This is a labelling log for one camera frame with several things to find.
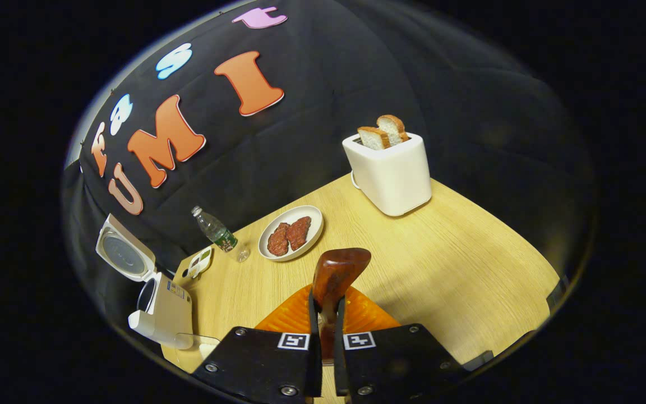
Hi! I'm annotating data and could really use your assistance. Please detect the clear plastic water bottle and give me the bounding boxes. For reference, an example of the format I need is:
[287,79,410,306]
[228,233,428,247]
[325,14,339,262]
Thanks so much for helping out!
[191,205,251,263]

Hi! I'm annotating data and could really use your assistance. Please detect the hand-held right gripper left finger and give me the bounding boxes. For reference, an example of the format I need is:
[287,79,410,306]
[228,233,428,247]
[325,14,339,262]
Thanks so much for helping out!
[191,283,324,402]

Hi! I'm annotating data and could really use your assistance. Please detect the white toaster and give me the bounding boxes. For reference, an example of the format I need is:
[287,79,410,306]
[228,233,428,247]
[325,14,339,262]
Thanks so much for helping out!
[342,133,432,217]

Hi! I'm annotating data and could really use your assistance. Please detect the white divided grain dish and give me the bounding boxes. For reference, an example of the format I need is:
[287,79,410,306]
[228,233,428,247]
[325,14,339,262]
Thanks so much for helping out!
[187,246,214,279]

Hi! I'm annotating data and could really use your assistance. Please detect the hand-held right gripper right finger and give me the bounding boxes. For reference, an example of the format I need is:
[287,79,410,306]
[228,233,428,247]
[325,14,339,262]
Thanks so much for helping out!
[331,283,469,402]

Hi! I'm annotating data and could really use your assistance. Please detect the black backdrop cloth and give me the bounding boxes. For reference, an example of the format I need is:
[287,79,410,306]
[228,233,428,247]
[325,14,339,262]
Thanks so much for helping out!
[62,0,598,315]

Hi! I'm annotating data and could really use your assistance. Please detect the brown wooden spoon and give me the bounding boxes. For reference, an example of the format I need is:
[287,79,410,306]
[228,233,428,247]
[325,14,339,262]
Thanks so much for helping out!
[312,247,372,362]

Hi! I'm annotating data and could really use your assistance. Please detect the white round plate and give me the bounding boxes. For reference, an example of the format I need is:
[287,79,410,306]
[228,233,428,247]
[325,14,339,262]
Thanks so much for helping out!
[258,205,324,263]

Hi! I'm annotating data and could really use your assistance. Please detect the red meat slice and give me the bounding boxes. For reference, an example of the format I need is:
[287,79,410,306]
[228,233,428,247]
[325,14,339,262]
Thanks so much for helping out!
[286,216,312,251]
[267,223,290,257]

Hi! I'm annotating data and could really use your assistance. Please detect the white rice cooker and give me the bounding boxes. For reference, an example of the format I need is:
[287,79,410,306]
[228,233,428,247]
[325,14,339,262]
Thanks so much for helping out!
[95,213,195,350]

